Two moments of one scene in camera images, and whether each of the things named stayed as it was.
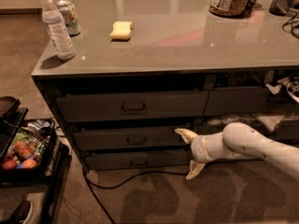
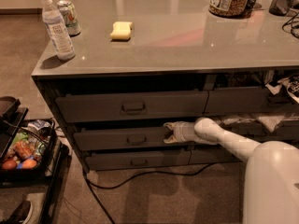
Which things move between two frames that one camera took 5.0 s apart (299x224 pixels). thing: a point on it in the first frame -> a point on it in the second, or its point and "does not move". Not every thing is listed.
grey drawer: (141, 137) does not move
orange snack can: (23, 148) does not move
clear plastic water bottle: (58, 30) does not move
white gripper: (197, 148) -> (177, 133)
